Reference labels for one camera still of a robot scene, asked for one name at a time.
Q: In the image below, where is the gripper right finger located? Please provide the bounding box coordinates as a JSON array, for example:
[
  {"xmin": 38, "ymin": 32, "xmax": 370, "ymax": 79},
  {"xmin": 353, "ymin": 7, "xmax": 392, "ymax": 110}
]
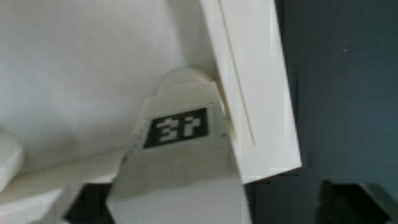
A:
[{"xmin": 319, "ymin": 181, "xmax": 398, "ymax": 224}]

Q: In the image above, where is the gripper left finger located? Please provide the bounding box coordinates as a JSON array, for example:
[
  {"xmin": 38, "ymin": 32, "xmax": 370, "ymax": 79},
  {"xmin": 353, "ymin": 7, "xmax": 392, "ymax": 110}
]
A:
[{"xmin": 63, "ymin": 184, "xmax": 116, "ymax": 224}]

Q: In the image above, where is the white table leg with tag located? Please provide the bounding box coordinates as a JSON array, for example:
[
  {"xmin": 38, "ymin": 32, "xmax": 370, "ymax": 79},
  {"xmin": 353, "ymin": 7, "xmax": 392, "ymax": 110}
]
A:
[{"xmin": 107, "ymin": 68, "xmax": 253, "ymax": 224}]

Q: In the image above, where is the white square tabletop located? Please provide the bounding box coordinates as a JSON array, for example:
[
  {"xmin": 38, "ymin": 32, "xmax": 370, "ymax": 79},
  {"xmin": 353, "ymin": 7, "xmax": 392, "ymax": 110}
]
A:
[{"xmin": 0, "ymin": 0, "xmax": 221, "ymax": 224}]

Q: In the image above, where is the white U-shaped obstacle fence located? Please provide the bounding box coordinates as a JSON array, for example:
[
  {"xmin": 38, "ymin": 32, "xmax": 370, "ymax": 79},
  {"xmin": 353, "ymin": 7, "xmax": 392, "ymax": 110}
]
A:
[{"xmin": 219, "ymin": 0, "xmax": 305, "ymax": 184}]

